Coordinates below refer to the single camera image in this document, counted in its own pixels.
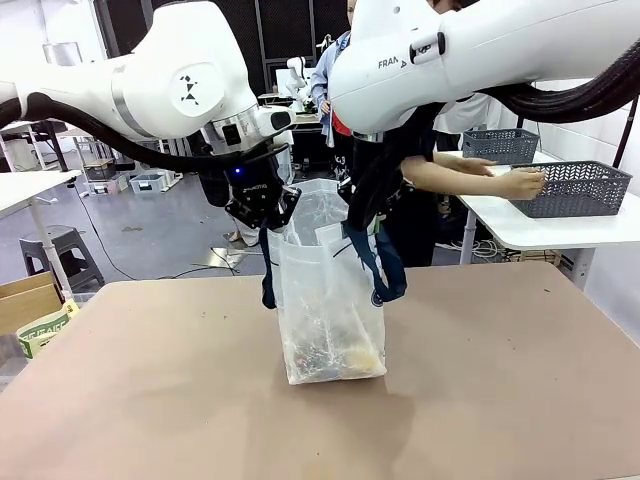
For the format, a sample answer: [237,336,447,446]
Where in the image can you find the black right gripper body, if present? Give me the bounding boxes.
[337,174,418,224]

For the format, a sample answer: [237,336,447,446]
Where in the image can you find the person's left forearm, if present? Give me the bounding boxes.
[430,151,474,174]

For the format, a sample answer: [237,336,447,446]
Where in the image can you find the small white background robot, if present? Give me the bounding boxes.
[285,55,317,114]

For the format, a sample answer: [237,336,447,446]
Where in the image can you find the person in blue shirt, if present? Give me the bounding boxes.
[310,31,352,150]

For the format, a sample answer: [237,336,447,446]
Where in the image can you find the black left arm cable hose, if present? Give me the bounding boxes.
[0,91,292,175]

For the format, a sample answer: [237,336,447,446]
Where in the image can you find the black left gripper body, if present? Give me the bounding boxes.
[222,153,283,212]

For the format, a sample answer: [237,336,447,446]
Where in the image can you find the small white table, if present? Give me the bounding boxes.
[0,169,84,304]

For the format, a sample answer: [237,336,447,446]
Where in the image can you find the brown cardboard box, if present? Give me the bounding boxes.
[0,271,66,337]

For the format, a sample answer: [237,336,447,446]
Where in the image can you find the white coiled floor cables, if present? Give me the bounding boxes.
[473,238,512,262]

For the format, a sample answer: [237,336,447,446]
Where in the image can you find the person's right hand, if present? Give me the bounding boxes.
[508,166,547,202]

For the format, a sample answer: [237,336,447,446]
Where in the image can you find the person's left hand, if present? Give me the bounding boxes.
[463,156,500,178]

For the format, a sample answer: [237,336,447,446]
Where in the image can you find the large white rounded table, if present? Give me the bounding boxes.
[449,148,640,291]

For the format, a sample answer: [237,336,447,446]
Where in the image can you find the clear plastic storage bin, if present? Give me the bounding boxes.
[128,169,177,196]

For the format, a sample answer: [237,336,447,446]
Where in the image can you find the black light stand pole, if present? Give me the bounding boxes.
[612,94,640,169]

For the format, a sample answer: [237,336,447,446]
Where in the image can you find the person's right forearm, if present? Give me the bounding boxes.
[398,154,516,202]

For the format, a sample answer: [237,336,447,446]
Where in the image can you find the person in white shirt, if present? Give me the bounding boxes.
[433,92,504,152]

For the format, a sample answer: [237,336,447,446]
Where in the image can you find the white translucent navy-handled shopping bag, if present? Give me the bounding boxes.
[260,179,408,387]

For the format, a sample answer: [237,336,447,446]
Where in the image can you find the grey woven plastic basket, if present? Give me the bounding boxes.
[461,128,542,166]
[508,160,634,219]

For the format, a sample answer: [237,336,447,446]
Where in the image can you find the silver metal duct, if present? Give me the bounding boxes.
[41,41,82,66]

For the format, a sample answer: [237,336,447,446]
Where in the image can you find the green printed carton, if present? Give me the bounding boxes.
[16,298,82,360]

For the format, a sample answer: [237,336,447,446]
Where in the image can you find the grey plastic step stool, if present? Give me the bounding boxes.
[19,225,107,292]

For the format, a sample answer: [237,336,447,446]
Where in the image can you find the dark printed snack packet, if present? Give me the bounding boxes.
[291,342,344,384]

